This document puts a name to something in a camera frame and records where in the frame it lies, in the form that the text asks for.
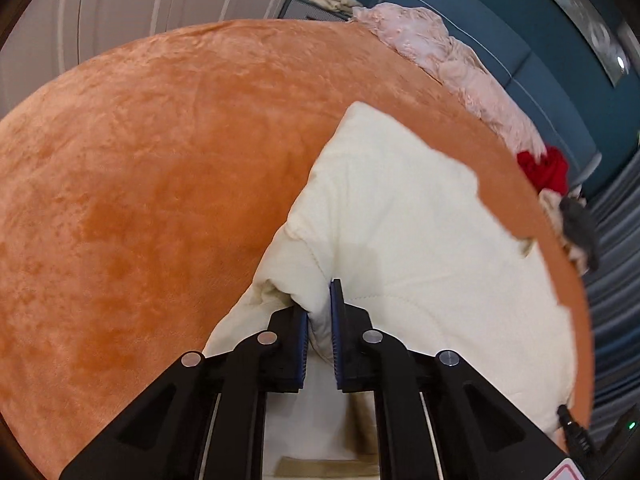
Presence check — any white wardrobe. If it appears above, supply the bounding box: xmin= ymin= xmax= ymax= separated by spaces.
xmin=0 ymin=0 xmax=341 ymax=126

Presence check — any blue padded headboard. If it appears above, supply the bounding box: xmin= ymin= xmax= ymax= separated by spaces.
xmin=320 ymin=0 xmax=606 ymax=198

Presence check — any grey garment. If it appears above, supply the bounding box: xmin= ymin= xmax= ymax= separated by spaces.
xmin=559 ymin=196 xmax=601 ymax=271

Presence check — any pink quilt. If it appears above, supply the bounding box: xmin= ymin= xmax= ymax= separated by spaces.
xmin=350 ymin=2 xmax=548 ymax=156

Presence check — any grey pleated curtain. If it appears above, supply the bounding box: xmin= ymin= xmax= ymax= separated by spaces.
xmin=582 ymin=125 xmax=640 ymax=441

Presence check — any white quilted jacket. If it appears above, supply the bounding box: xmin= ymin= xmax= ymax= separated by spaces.
xmin=202 ymin=101 xmax=581 ymax=480

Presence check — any black cable plug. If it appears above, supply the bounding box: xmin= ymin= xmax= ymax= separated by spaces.
xmin=556 ymin=404 xmax=597 ymax=457

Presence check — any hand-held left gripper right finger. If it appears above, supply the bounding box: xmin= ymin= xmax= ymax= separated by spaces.
xmin=328 ymin=278 xmax=571 ymax=480

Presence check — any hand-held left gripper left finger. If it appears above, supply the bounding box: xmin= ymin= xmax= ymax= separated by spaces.
xmin=59 ymin=307 xmax=308 ymax=480

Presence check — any red garment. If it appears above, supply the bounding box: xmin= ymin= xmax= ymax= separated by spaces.
xmin=516 ymin=146 xmax=571 ymax=196

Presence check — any silver ornamented wall trim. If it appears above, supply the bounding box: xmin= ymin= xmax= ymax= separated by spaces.
xmin=510 ymin=0 xmax=638 ymax=86

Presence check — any bedside table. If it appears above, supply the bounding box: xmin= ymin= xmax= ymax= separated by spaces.
xmin=277 ymin=0 xmax=351 ymax=23

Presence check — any orange plush bed blanket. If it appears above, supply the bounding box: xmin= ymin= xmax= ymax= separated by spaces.
xmin=0 ymin=19 xmax=596 ymax=480

